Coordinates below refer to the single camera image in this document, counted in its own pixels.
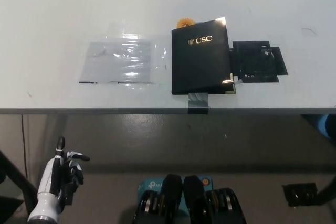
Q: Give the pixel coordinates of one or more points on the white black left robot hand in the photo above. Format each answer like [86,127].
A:
[48,176]

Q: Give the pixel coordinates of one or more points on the black USC diary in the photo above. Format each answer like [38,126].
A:
[199,64]

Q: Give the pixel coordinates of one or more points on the black tape patch on desk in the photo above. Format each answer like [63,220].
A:
[256,61]

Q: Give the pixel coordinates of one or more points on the blue object under desk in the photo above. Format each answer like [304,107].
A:
[321,127]

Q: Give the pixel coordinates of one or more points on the black table leg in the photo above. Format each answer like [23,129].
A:
[18,182]
[326,182]

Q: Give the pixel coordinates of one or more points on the teal TP-Link box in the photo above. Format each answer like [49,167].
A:
[149,184]

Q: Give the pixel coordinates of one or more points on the clear plastic sleeve with paper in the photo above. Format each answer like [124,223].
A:
[118,61]

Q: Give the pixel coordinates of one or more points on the grey tape strip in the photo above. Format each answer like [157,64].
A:
[198,102]

